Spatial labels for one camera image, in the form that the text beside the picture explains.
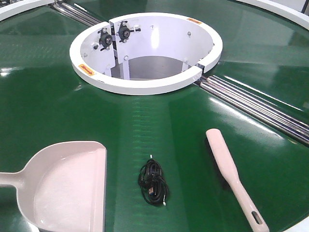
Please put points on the beige hand broom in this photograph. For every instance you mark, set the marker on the beige hand broom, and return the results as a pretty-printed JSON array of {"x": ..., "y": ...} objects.
[{"x": 229, "y": 171}]

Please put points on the beige plastic dustpan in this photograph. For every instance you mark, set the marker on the beige plastic dustpan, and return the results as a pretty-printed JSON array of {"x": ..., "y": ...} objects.
[{"x": 62, "y": 187}]

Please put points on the rear chrome conveyor rollers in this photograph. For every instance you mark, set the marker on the rear chrome conveyor rollers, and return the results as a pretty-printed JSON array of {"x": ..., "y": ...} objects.
[{"x": 75, "y": 12}]

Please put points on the front orange arrow sticker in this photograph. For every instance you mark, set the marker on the front orange arrow sticker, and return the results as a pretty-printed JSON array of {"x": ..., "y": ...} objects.
[{"x": 87, "y": 70}]

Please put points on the orange arrow sticker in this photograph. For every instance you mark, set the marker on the orange arrow sticker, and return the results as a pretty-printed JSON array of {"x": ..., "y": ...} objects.
[
  {"x": 194, "y": 20},
  {"x": 87, "y": 70}
]

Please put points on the rear orange arrow sticker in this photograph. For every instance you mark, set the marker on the rear orange arrow sticker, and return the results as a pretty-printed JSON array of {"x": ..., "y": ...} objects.
[{"x": 194, "y": 20}]

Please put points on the white outer rim right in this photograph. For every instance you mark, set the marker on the white outer rim right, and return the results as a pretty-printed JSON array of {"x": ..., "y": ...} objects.
[{"x": 281, "y": 10}]

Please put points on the white rim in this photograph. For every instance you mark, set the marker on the white rim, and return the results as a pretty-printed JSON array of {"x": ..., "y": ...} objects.
[
  {"x": 281, "y": 10},
  {"x": 21, "y": 6}
]

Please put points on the white outer rim left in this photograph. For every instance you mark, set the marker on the white outer rim left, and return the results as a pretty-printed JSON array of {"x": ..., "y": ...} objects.
[{"x": 21, "y": 6}]

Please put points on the right black bearing mount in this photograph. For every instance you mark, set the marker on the right black bearing mount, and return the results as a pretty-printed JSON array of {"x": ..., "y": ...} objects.
[{"x": 124, "y": 31}]

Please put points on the black bearing mount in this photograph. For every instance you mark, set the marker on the black bearing mount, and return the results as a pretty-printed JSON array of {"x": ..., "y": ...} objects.
[
  {"x": 105, "y": 39},
  {"x": 124, "y": 31}
]

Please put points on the left black bearing mount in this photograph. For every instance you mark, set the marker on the left black bearing mount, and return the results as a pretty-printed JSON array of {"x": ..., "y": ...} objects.
[{"x": 105, "y": 39}]

